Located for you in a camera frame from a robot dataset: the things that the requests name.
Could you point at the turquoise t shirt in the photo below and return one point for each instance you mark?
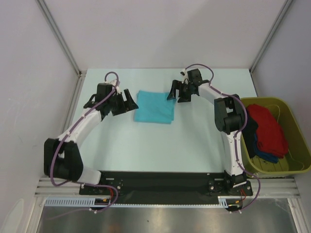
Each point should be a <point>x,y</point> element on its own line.
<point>153,107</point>

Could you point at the aluminium frame post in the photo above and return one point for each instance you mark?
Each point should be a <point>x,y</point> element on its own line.
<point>58,35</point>
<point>272,32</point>

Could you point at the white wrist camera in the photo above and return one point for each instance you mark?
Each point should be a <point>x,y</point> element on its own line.
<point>184,75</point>
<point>115,84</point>

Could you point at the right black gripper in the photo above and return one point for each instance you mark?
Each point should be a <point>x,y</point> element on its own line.
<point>181,90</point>

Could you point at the white slotted cable duct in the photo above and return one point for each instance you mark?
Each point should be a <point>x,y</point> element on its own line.
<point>98,203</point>

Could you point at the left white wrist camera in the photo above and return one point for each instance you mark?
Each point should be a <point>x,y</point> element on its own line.
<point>115,84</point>

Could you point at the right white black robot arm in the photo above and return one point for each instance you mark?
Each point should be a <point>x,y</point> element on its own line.
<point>230,117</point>

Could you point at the blue t shirt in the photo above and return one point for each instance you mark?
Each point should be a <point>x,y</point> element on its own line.
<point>263,155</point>

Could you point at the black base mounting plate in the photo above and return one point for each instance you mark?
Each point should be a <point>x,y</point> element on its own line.
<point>165,187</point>

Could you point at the black t shirt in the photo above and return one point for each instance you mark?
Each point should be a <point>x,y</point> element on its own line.
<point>249,135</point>

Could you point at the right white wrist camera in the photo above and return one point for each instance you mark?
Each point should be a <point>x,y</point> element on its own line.
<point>184,75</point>

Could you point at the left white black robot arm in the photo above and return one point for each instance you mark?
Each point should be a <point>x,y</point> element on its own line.
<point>62,158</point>

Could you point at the right aluminium frame post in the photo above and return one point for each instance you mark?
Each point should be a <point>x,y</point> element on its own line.
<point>272,32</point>

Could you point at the aluminium front rail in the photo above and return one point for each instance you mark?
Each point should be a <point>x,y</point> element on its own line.
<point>269,189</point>

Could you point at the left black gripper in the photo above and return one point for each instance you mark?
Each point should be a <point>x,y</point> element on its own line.
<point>126,106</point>

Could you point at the left aluminium frame post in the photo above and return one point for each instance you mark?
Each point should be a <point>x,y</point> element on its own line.
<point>58,35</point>

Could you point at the olive green plastic bin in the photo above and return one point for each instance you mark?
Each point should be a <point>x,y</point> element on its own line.
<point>296,161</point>

